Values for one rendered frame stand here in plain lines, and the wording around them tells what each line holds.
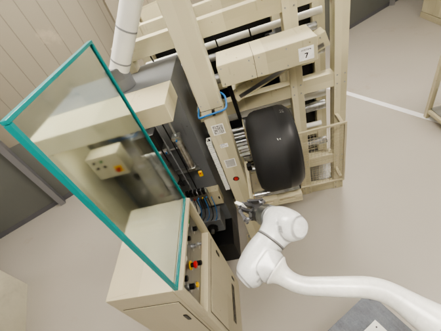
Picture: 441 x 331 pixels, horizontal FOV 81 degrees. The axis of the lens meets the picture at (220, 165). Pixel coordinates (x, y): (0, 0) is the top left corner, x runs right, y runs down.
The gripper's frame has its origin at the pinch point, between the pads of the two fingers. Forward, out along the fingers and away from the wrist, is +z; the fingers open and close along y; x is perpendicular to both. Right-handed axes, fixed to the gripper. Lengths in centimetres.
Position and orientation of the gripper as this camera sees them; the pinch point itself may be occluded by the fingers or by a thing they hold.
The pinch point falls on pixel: (240, 205)
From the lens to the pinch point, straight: 121.1
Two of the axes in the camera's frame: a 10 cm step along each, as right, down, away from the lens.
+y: 6.6, -7.1, 2.5
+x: -6.5, -7.0, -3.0
